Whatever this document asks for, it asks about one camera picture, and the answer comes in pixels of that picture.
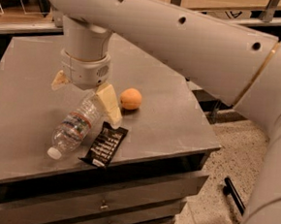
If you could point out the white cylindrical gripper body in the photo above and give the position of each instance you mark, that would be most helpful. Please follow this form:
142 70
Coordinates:
86 73

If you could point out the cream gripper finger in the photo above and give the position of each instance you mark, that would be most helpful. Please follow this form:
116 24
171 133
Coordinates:
108 100
59 81

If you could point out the clear plastic water bottle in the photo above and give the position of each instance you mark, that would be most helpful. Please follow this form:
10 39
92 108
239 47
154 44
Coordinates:
74 128

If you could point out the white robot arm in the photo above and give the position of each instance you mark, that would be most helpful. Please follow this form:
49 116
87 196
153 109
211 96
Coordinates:
238 65

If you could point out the black rxbar chocolate wrapper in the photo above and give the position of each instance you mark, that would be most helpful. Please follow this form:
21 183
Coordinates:
105 146

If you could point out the orange fruit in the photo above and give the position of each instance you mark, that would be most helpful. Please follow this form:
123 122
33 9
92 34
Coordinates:
130 99

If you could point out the grey drawer cabinet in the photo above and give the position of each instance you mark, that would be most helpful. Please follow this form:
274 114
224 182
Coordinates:
157 166

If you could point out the black metal bar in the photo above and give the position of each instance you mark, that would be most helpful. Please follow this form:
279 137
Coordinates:
229 189

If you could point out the grey metal railing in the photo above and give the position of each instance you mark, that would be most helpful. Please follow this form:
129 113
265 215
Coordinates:
54 24

